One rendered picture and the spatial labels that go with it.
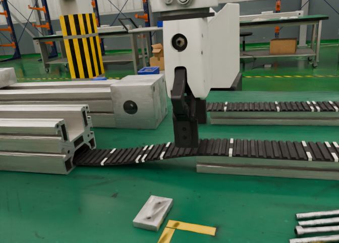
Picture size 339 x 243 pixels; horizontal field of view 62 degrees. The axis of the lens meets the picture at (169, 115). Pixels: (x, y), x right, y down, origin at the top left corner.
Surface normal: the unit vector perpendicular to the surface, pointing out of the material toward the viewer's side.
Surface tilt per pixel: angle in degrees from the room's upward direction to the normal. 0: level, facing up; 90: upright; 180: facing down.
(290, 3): 90
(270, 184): 0
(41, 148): 90
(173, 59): 86
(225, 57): 90
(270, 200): 0
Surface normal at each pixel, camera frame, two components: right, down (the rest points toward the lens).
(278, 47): -0.47, 0.33
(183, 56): -0.28, 0.30
